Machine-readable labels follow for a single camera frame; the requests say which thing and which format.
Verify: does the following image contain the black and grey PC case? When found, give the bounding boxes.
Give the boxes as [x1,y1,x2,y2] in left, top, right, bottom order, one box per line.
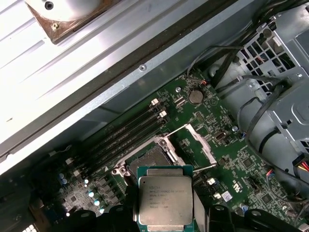
[0,0,309,232]

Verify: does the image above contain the CPU socket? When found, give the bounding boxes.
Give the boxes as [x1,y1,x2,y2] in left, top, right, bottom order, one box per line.
[111,133,188,188]

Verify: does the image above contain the orange and red power wires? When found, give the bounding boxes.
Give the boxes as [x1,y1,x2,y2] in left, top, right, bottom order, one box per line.
[293,156,309,174]

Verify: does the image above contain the grey metal drive cage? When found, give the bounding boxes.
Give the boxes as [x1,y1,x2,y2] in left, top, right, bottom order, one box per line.
[209,3,309,181]

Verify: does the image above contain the RAM slot with white latches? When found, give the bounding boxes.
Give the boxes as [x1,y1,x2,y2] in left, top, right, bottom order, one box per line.
[66,99,162,165]
[72,110,169,177]

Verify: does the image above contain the round coin cell battery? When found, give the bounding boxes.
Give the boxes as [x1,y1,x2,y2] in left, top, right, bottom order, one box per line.
[188,89,204,105]

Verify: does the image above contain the metal socket cover frame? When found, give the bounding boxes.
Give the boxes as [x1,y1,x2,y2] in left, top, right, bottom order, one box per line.
[166,123,217,173]

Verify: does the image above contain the thin sleeved fan wire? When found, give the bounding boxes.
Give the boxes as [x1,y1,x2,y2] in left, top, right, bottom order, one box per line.
[186,45,245,82]

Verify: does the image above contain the silver CPU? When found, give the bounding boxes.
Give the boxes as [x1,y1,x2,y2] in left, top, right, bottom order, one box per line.
[136,165,194,232]

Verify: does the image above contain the green motherboard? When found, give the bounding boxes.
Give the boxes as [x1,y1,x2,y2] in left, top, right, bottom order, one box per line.
[0,78,309,232]

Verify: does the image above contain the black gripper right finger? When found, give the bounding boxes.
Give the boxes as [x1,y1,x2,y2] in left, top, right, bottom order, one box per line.
[192,190,301,232]

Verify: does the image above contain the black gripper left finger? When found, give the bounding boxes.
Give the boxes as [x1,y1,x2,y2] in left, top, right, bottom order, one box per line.
[69,185,140,232]

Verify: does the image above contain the brown square base plate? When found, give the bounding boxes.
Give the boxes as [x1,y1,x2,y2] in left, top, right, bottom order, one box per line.
[24,0,121,46]

